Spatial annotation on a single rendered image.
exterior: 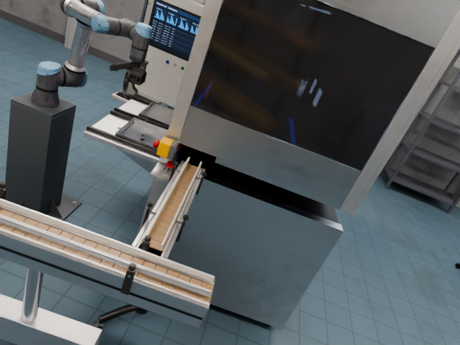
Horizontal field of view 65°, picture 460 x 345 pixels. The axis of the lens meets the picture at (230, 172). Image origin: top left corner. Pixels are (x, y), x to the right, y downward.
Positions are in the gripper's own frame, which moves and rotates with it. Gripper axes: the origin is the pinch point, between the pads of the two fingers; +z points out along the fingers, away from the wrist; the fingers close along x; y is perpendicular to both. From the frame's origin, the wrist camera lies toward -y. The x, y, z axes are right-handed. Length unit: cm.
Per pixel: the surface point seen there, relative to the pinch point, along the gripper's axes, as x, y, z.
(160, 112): 50, 9, 21
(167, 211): -56, 44, 17
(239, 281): -12, 91, 77
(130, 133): 5.9, 5.5, 21.5
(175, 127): -12.5, 30.7, 1.4
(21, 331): -92, 12, 59
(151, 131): 18.1, 13.6, 21.5
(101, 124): 4.1, -9.9, 21.7
